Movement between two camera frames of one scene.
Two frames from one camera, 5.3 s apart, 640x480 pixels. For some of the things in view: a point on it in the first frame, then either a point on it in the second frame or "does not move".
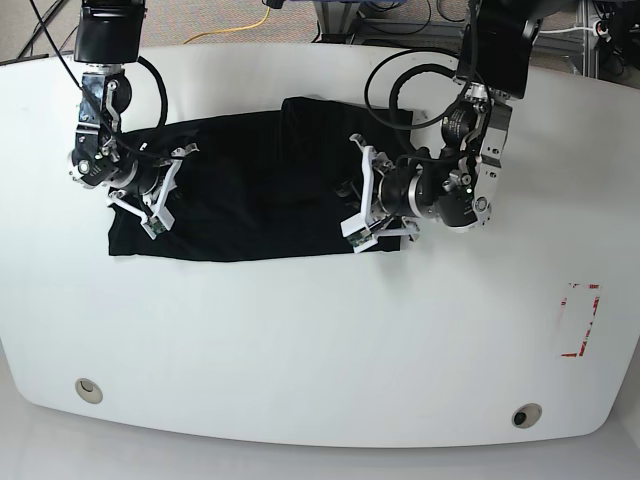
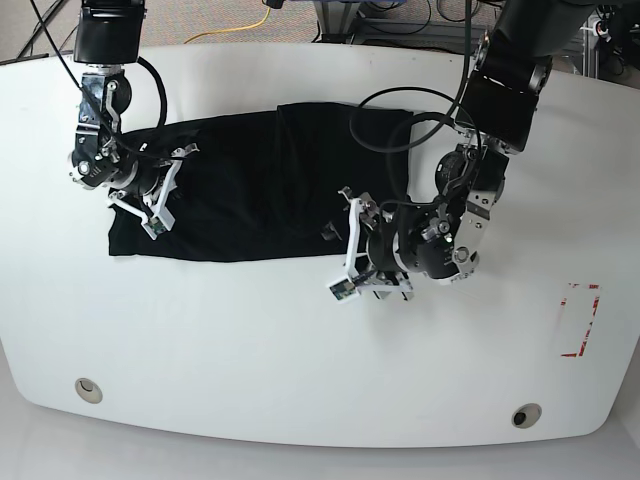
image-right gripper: (395, 193) → (360, 277)
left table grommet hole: (88, 390) does not move
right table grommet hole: (526, 415) does not move
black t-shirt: (276, 185) does not move
